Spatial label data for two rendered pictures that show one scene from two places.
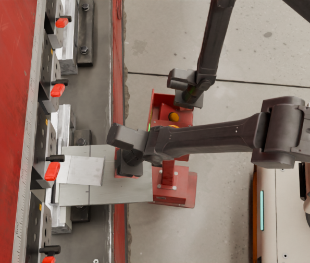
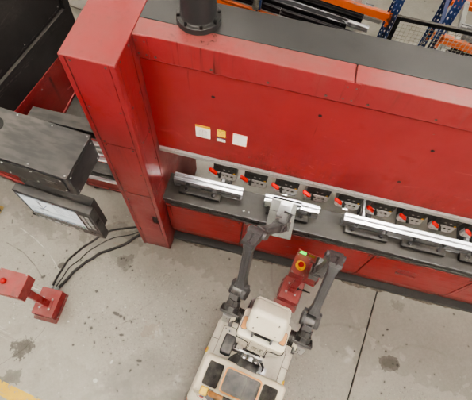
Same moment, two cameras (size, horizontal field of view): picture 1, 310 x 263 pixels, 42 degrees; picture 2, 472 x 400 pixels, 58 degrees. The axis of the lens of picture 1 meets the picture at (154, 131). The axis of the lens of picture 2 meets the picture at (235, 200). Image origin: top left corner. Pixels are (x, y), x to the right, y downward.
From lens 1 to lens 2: 1.86 m
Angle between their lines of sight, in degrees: 38
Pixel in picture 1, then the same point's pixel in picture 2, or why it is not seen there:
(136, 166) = not seen: hidden behind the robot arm
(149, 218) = (273, 275)
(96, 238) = (258, 214)
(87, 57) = (347, 230)
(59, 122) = (310, 207)
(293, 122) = (258, 231)
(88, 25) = (368, 235)
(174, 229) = (263, 288)
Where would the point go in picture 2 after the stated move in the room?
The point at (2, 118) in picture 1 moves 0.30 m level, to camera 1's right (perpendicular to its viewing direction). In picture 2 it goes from (283, 164) to (271, 209)
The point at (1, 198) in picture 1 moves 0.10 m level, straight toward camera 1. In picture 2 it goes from (262, 163) to (248, 171)
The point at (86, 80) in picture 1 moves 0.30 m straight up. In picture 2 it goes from (335, 228) to (347, 211)
